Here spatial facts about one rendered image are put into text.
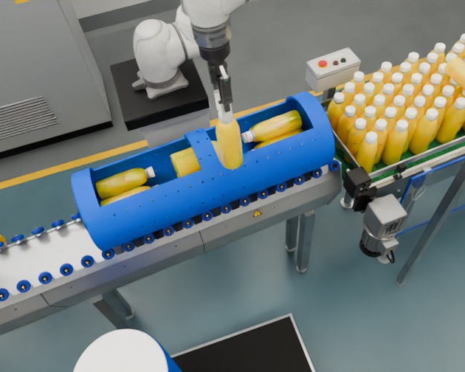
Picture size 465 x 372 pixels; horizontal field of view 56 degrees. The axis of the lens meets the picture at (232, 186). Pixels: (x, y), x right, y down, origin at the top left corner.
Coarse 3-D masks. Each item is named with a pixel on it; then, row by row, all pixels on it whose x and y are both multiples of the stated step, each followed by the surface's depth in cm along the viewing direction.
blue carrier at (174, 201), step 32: (320, 128) 148; (128, 160) 156; (160, 160) 163; (256, 160) 145; (288, 160) 148; (320, 160) 154; (96, 192) 161; (160, 192) 139; (192, 192) 142; (224, 192) 146; (96, 224) 137; (128, 224) 140; (160, 224) 146
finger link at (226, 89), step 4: (228, 76) 104; (220, 80) 106; (228, 80) 105; (220, 84) 107; (224, 84) 106; (228, 84) 107; (224, 88) 107; (228, 88) 108; (224, 92) 108; (228, 92) 109; (224, 96) 109; (228, 96) 110; (224, 100) 110; (228, 100) 111; (232, 100) 112; (224, 104) 111
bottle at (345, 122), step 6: (342, 114) 167; (354, 114) 165; (342, 120) 167; (348, 120) 166; (354, 120) 166; (342, 126) 168; (348, 126) 167; (342, 132) 171; (342, 138) 173; (336, 144) 179
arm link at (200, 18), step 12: (192, 0) 90; (204, 0) 90; (216, 0) 90; (228, 0) 91; (240, 0) 93; (192, 12) 93; (204, 12) 92; (216, 12) 92; (228, 12) 94; (204, 24) 95; (216, 24) 95
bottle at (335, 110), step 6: (336, 102) 170; (342, 102) 169; (330, 108) 173; (336, 108) 171; (342, 108) 171; (330, 114) 174; (336, 114) 172; (330, 120) 177; (336, 120) 175; (336, 126) 178; (336, 132) 181
